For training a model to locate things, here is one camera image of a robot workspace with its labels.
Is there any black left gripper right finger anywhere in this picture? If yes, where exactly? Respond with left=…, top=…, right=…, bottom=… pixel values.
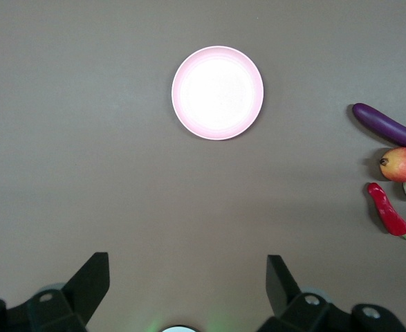
left=257, top=255, right=406, bottom=332

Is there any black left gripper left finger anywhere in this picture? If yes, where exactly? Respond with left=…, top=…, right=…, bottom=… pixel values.
left=0, top=252, right=111, bottom=332

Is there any red chili pepper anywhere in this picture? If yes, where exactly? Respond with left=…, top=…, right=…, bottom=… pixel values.
left=367, top=182, right=406, bottom=242

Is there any red yellow apple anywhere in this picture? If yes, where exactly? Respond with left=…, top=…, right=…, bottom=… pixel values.
left=378, top=147, right=406, bottom=183

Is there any purple eggplant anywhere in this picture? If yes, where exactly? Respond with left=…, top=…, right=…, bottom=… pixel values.
left=352, top=102, right=406, bottom=155

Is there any brown table cloth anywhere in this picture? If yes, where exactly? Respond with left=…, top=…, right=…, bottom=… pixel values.
left=0, top=0, right=406, bottom=332

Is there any pink round plate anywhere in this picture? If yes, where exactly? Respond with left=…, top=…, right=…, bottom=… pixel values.
left=171, top=46, right=265, bottom=141

